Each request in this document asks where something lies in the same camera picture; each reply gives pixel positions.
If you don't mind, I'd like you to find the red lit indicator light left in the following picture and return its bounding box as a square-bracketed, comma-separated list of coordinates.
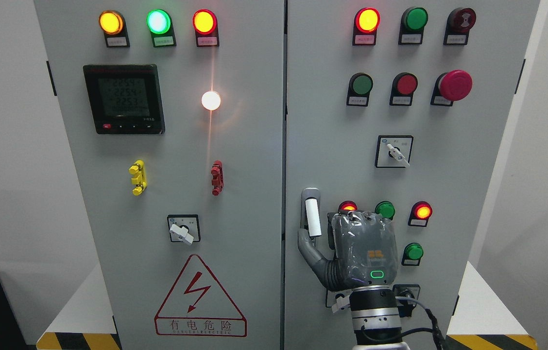
[192, 9, 220, 47]

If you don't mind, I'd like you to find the red push button upper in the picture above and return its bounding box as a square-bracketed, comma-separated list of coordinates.
[389, 72, 418, 106]

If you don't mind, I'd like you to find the red lit indicator middle left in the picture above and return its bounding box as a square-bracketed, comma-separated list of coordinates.
[338, 201, 358, 212]

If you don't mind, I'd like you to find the green push button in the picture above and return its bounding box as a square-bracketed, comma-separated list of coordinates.
[346, 72, 373, 107]
[401, 242, 424, 266]

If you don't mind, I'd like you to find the green push button upper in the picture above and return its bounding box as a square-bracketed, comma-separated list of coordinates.
[346, 72, 373, 107]

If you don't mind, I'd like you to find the silver cabinet door handle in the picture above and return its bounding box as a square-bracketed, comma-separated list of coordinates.
[300, 188, 322, 242]

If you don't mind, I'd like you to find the white upper selector switch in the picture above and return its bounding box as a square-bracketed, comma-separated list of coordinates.
[375, 135, 413, 168]

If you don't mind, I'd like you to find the white selector switch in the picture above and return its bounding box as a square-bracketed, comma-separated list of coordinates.
[325, 290, 352, 314]
[375, 135, 413, 168]

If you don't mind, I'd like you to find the grey left cabinet door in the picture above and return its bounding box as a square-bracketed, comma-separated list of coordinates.
[34, 0, 285, 350]

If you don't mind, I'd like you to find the green indicator middle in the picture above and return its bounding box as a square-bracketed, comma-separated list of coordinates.
[375, 201, 396, 220]

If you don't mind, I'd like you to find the dark red buzzer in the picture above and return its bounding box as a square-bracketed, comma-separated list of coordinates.
[443, 7, 477, 46]

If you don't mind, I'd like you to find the left door selector switch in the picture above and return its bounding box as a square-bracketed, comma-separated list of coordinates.
[167, 214, 201, 245]

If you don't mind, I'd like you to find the green push button lower right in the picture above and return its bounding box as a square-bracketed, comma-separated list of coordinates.
[401, 242, 424, 266]

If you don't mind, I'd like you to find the grey robotic right hand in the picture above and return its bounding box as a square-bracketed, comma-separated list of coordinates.
[297, 210, 398, 292]

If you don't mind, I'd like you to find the grey right cabinet door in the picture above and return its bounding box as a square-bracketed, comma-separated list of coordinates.
[284, 0, 540, 350]

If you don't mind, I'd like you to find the white platform with hazard stripes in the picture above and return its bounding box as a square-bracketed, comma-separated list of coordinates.
[35, 263, 538, 350]

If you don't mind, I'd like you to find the yellow indicator light top left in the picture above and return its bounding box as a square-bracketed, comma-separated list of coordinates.
[99, 10, 130, 47]

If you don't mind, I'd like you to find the yellow terminal connector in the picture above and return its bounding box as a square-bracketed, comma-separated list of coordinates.
[128, 159, 148, 196]

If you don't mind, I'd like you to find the red lit indicator middle right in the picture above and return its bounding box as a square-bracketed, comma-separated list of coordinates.
[408, 201, 432, 228]

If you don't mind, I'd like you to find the white lower selector switch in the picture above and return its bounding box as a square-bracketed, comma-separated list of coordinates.
[325, 290, 352, 314]

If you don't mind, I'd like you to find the white lit indicator light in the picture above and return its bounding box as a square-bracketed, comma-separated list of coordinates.
[201, 90, 222, 111]

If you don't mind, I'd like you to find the black digital power meter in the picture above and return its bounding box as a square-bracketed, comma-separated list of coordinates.
[83, 64, 165, 135]

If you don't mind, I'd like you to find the green indicator top right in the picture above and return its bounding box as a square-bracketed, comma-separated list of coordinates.
[398, 7, 428, 46]

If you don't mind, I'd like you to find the red terminal connector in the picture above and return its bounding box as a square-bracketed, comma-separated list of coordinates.
[210, 160, 224, 196]

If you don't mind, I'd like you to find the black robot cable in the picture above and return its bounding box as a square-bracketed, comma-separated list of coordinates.
[355, 295, 449, 350]

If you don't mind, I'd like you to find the green lit indicator light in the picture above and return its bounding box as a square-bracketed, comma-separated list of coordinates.
[147, 9, 176, 47]

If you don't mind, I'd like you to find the grey cabinet door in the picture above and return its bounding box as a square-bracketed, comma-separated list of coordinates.
[284, 0, 540, 350]
[34, 0, 285, 350]

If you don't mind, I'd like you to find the red emergency stop button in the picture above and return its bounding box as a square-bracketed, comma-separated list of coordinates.
[431, 70, 473, 106]

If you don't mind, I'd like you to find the red lit indicator top right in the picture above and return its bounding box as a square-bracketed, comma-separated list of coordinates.
[352, 7, 381, 46]

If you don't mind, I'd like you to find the red electric hazard warning sticker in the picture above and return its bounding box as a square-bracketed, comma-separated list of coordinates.
[154, 254, 247, 337]

